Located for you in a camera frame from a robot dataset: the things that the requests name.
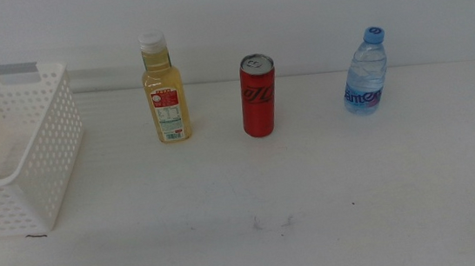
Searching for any red soda can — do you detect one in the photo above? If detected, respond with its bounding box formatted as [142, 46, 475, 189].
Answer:
[236, 51, 282, 140]

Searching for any yellow juice bottle white cap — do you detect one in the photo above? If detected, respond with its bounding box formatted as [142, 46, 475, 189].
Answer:
[136, 26, 195, 146]

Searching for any white perforated plastic basket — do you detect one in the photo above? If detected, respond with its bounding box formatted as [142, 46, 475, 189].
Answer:
[0, 57, 95, 239]

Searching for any clear water bottle blue cap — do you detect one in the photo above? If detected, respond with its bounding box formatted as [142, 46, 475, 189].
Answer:
[336, 24, 394, 118]

